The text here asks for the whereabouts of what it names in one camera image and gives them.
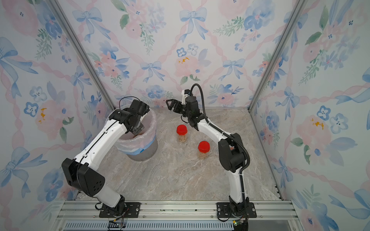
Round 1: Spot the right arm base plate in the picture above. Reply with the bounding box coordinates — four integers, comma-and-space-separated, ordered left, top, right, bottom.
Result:
216, 202, 257, 218

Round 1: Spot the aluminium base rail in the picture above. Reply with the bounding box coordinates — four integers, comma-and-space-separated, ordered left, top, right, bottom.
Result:
51, 201, 303, 231

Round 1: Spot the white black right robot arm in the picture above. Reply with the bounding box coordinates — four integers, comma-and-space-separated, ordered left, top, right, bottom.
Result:
166, 95, 250, 218

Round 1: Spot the clear jar with peanuts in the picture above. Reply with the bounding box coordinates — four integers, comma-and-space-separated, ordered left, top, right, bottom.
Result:
177, 134, 187, 142
198, 141, 211, 159

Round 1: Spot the aluminium corner post left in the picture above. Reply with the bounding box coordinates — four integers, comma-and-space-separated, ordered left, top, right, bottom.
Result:
46, 0, 116, 110

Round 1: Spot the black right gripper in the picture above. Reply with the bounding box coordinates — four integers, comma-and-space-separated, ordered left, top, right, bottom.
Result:
168, 99, 193, 119

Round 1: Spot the metal mesh trash bin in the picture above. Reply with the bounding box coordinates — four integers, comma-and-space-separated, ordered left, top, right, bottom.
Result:
127, 138, 158, 162

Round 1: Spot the aluminium corner post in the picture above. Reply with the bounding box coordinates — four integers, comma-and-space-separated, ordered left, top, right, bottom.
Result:
248, 0, 306, 113
46, 0, 116, 110

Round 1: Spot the aluminium corner post right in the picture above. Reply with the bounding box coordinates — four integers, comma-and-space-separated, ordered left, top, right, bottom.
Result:
248, 0, 306, 113

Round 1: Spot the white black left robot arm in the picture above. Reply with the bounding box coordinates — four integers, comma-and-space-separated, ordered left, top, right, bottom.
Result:
62, 99, 149, 217

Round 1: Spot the pink trash bag liner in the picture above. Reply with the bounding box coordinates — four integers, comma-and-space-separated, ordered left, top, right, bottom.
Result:
114, 109, 157, 155

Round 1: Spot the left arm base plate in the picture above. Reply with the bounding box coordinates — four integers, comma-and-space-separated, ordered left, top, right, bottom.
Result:
99, 202, 141, 218

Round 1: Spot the red jar lid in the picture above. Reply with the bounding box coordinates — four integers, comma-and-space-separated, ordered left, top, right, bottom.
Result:
198, 141, 211, 154
176, 125, 188, 136

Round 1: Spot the thin black left cable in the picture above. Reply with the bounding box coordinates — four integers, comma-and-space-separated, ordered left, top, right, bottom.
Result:
118, 96, 142, 109

